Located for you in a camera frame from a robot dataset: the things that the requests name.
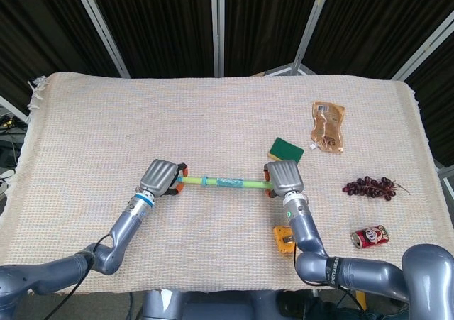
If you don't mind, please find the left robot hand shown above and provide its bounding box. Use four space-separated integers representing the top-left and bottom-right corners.
136 158 189 199

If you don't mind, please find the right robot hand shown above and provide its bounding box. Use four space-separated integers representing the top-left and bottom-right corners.
262 159 306 199

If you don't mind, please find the green blue toy pump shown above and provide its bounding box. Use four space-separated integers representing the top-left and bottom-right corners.
201 175 274 190

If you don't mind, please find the green yellow sponge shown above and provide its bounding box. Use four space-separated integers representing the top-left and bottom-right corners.
267 137 305 165

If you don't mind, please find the beige woven tablecloth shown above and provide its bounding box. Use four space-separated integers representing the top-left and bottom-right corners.
0 71 454 297

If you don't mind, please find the brown snack pouch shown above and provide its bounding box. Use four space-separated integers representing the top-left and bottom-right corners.
307 101 347 154

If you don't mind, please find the yellow tape measure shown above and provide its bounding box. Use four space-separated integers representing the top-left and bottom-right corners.
272 226 297 256

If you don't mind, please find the purple grape bunch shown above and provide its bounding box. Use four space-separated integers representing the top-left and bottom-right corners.
342 176 411 202

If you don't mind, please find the red drink can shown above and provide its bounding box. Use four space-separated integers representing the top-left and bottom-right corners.
350 224 390 250

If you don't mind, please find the grey robot torso base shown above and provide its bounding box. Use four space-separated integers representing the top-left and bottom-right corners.
141 288 284 320

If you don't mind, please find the dark folding screen panel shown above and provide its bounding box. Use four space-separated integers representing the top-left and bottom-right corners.
216 0 333 78
400 25 454 168
301 0 454 80
79 0 221 79
0 0 131 117

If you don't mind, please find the black cable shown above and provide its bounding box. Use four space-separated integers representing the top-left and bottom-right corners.
44 233 111 320

